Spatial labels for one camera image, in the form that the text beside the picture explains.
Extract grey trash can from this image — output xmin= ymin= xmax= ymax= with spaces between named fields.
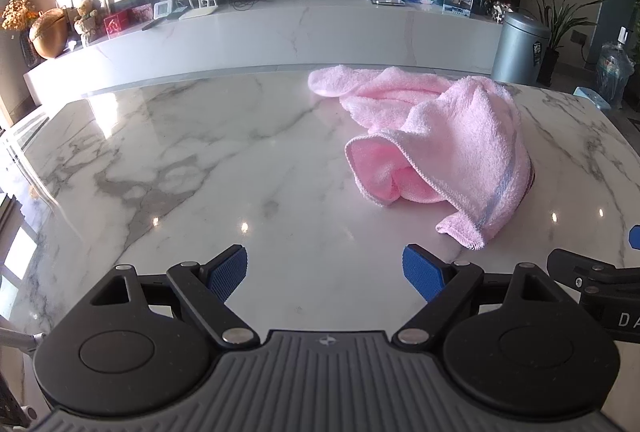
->
xmin=490 ymin=12 xmax=551 ymax=85

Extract red box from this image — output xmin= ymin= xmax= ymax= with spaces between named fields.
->
xmin=103 ymin=10 xmax=133 ymax=40

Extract white marble media console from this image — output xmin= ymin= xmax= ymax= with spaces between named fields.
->
xmin=22 ymin=0 xmax=506 ymax=105

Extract dried orange flowers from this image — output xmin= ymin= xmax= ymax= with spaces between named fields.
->
xmin=1 ymin=0 xmax=39 ymax=32

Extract potted green plant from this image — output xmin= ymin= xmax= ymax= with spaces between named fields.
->
xmin=515 ymin=0 xmax=607 ymax=86

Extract round wooden gourd ornament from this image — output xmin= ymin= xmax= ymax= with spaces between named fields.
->
xmin=28 ymin=8 xmax=69 ymax=60

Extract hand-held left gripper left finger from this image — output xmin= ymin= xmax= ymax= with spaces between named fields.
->
xmin=89 ymin=245 xmax=260 ymax=351

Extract pink towel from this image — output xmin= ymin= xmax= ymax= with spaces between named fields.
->
xmin=307 ymin=66 xmax=535 ymax=250

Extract light blue object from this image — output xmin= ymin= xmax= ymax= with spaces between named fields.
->
xmin=573 ymin=86 xmax=609 ymax=111

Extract blue water jug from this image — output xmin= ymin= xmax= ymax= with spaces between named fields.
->
xmin=594 ymin=26 xmax=636 ymax=111

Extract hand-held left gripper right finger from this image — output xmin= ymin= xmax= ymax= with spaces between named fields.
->
xmin=392 ymin=243 xmax=581 ymax=352

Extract brown teddy bear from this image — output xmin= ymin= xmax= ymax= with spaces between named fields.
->
xmin=74 ymin=0 xmax=104 ymax=45

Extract blue photo frame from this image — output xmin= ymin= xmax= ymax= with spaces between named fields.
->
xmin=442 ymin=0 xmax=474 ymax=18

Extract white router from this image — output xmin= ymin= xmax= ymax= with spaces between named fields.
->
xmin=178 ymin=0 xmax=217 ymax=20

